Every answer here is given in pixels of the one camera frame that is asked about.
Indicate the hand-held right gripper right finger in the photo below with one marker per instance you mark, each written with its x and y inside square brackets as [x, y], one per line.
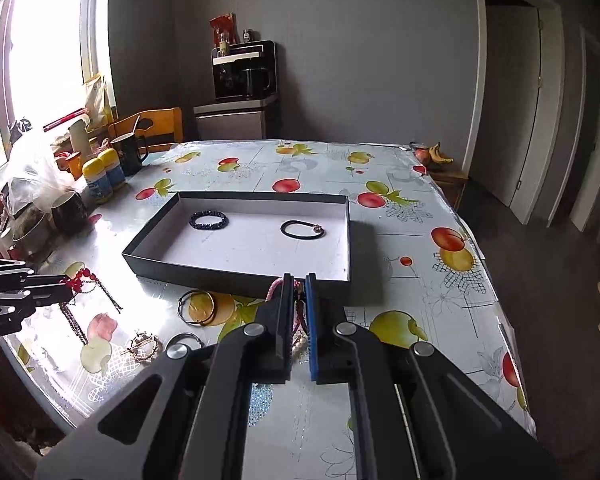
[312, 325]

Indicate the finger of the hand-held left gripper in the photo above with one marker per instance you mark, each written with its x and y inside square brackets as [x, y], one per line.
[5, 316]
[45, 289]

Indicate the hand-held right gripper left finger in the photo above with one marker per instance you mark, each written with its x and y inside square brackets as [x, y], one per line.
[286, 320]

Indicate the grey shallow tray box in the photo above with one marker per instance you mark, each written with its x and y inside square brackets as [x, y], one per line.
[260, 250]

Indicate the round metal tin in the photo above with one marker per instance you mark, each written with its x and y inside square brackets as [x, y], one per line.
[27, 234]

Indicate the dark glossy cup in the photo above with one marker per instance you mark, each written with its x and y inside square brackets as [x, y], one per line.
[69, 214]

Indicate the thin metal bangle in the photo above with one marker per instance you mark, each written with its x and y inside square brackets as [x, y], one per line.
[182, 305]

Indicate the gold ornate hair clip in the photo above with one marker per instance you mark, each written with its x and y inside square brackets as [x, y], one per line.
[141, 348]

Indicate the yellow lid blue bottle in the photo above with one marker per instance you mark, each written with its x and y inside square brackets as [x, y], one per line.
[96, 182]
[114, 169]

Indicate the clear plastic bag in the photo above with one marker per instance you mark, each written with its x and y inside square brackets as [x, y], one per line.
[30, 170]

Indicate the white thermos flask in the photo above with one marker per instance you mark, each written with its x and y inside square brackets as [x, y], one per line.
[78, 136]

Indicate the black mug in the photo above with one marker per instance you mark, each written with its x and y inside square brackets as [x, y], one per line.
[129, 154]

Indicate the yellow paper bag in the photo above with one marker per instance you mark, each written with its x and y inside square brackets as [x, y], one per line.
[97, 101]

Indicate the wooden chair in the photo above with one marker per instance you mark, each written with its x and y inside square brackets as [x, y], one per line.
[155, 127]

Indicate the small wooden side table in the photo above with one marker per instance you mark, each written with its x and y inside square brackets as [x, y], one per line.
[452, 180]

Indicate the grey small cabinet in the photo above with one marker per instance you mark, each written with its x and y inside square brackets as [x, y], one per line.
[235, 121]

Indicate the bunch of bananas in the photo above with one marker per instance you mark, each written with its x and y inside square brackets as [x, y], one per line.
[437, 154]

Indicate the black coffee machine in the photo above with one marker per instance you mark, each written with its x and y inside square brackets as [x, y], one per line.
[244, 72]

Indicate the white door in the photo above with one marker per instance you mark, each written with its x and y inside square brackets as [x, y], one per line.
[517, 110]

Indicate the red snack packet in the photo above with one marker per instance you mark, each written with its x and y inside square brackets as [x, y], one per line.
[223, 26]

